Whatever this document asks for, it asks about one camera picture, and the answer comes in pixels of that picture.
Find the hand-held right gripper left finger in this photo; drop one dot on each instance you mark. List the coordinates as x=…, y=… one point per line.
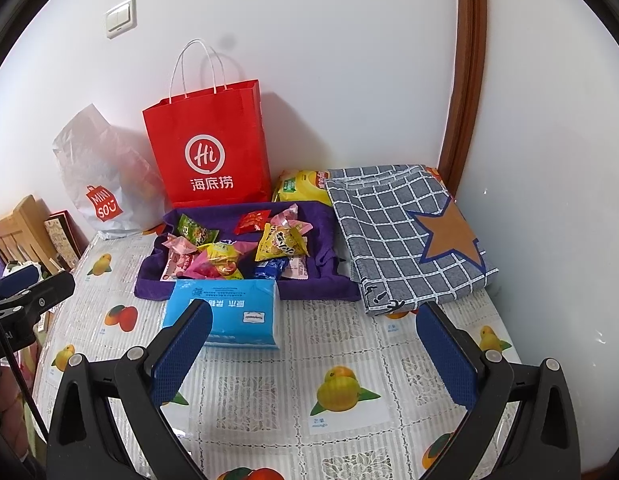
x=182, y=355

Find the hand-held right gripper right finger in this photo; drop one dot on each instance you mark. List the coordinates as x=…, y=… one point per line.
x=447, y=355

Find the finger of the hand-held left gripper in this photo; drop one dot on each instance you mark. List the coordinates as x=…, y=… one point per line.
x=19, y=277
x=39, y=292

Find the lychee print triangular snack packet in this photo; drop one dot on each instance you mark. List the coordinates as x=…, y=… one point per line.
x=174, y=267

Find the pink yellow triangular snack packet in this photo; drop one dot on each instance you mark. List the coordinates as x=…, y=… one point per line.
x=219, y=260

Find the pink bear print packet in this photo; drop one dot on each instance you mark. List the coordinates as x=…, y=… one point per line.
x=179, y=244

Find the small blue packet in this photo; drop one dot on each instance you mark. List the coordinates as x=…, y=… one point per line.
x=269, y=269

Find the green triangular snack packet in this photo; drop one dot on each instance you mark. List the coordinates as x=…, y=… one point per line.
x=197, y=230

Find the long pale pink packet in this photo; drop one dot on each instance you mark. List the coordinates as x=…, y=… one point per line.
x=297, y=267

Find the purple cloth tray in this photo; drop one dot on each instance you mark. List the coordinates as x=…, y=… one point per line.
x=329, y=260

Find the small red snack packet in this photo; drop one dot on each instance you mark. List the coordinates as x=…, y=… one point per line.
x=253, y=221

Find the pink round candy packet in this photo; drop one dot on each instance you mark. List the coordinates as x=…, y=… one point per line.
x=292, y=220

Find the wooden headboard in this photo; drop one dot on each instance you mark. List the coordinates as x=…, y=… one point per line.
x=19, y=230

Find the blue tissue pack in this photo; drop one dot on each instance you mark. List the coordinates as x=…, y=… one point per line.
x=239, y=310

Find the grey checked cloth with star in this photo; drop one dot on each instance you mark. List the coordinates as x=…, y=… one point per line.
x=389, y=240

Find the white plastic bag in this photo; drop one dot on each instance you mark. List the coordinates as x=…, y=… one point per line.
x=104, y=175

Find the yellow chip bag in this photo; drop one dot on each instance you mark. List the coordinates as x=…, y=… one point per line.
x=302, y=187

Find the red paper bag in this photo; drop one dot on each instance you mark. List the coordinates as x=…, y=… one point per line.
x=204, y=125

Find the white light switch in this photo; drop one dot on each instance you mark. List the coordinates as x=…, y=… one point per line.
x=122, y=18

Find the wooden door frame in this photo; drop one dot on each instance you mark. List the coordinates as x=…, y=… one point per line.
x=464, y=60

